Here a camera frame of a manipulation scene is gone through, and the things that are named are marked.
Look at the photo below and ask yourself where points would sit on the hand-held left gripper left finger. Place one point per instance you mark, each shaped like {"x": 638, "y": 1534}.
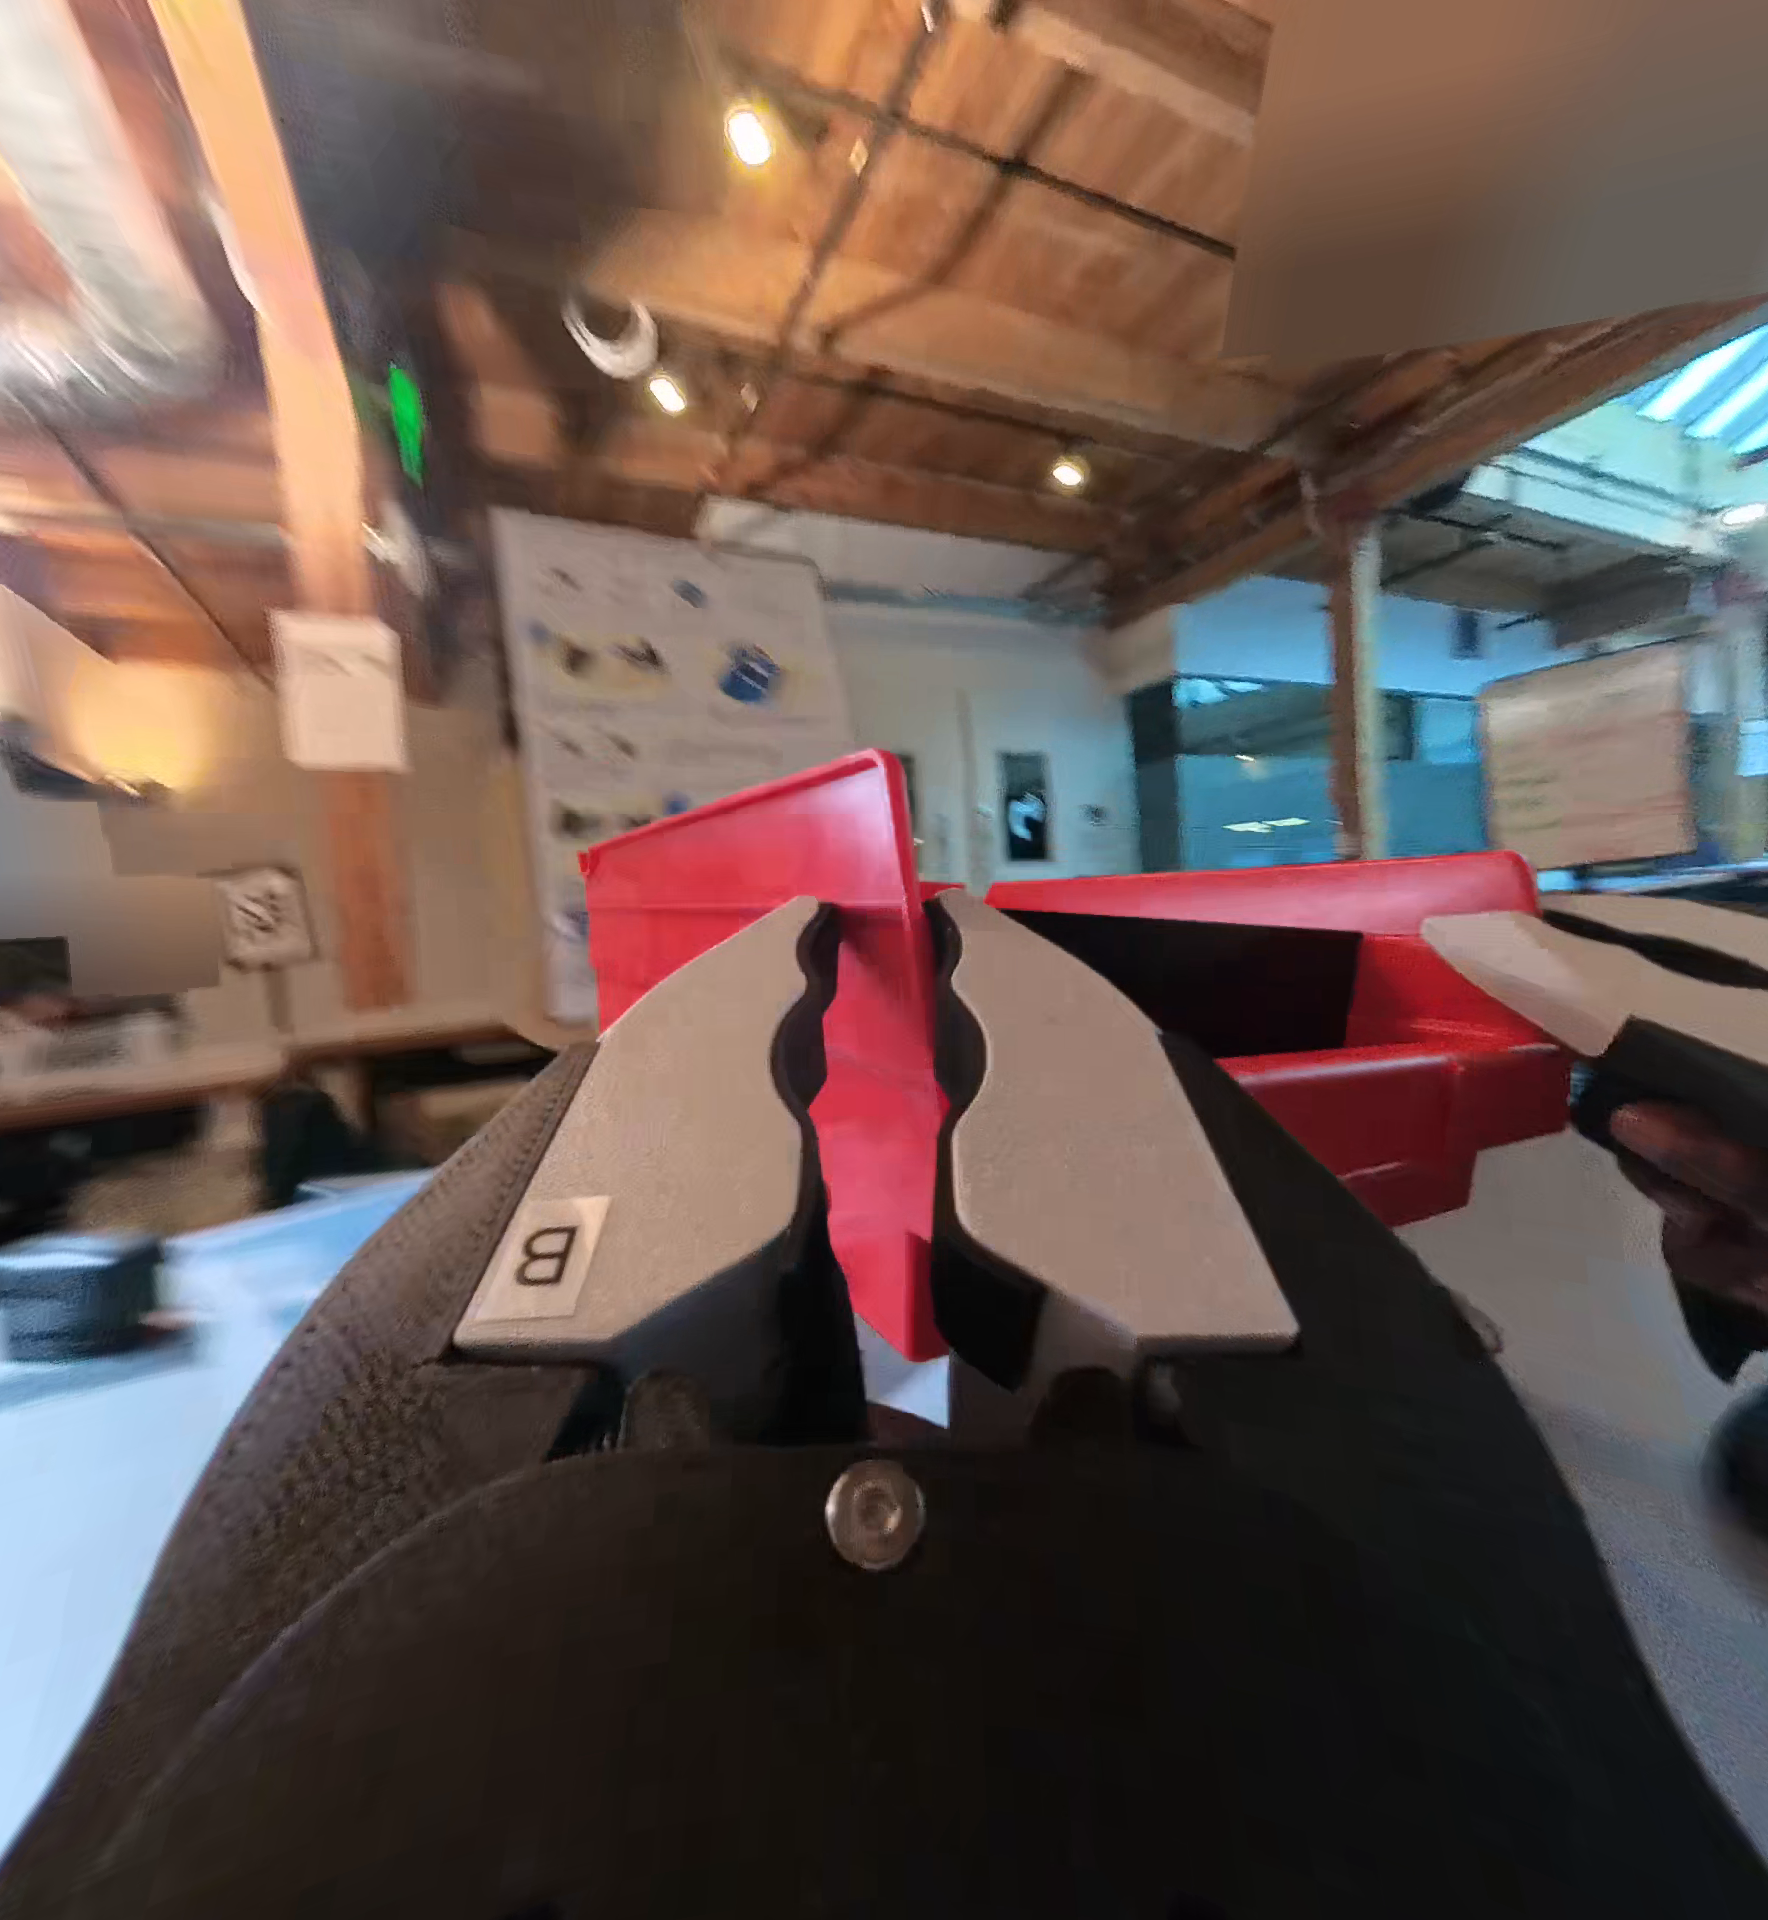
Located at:
{"x": 671, "y": 1111}

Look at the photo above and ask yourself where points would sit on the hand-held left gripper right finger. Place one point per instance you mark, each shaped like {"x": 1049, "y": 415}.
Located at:
{"x": 1093, "y": 1169}

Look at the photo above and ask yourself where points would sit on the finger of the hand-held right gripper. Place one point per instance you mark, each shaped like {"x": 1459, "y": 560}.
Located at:
{"x": 1724, "y": 929}
{"x": 1574, "y": 974}

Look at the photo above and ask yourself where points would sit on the person's right hand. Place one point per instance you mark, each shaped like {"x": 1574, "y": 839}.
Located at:
{"x": 1753, "y": 1232}

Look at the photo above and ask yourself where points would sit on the whiteboard with writing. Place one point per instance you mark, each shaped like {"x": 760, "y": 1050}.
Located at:
{"x": 1580, "y": 758}

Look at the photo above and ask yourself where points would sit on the black door sign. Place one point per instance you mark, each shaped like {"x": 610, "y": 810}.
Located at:
{"x": 1026, "y": 810}

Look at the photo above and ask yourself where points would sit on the instruction poster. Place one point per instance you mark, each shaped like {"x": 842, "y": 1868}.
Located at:
{"x": 671, "y": 723}

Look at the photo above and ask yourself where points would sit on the white paper sign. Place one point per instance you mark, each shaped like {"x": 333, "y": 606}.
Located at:
{"x": 336, "y": 690}

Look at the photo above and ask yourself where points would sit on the small black box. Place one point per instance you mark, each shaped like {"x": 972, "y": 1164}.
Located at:
{"x": 65, "y": 1300}

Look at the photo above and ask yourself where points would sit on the ceiling spot light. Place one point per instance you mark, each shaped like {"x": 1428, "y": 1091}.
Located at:
{"x": 667, "y": 395}
{"x": 1069, "y": 473}
{"x": 749, "y": 135}

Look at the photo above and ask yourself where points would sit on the green exit sign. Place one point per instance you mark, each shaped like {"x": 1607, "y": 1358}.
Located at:
{"x": 406, "y": 422}

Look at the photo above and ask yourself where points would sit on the white ceiling fixture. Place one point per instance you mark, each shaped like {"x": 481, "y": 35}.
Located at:
{"x": 610, "y": 338}

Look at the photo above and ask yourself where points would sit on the thin wooden post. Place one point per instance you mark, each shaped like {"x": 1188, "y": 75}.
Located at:
{"x": 1357, "y": 707}

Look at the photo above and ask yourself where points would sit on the thick wooden post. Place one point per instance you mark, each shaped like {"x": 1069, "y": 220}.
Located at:
{"x": 299, "y": 376}

